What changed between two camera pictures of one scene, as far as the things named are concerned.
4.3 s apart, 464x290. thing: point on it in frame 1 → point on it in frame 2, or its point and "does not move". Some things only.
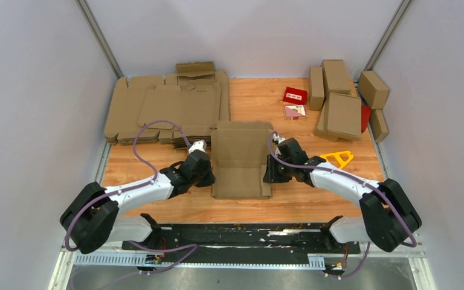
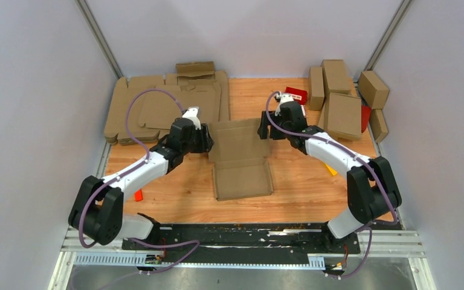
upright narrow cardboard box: (316, 88) does not move
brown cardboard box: (239, 150) does not move
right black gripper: (270, 176) → (263, 131)
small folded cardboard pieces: (195, 70) does not move
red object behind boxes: (366, 111) does not move
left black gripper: (210, 179) → (206, 141)
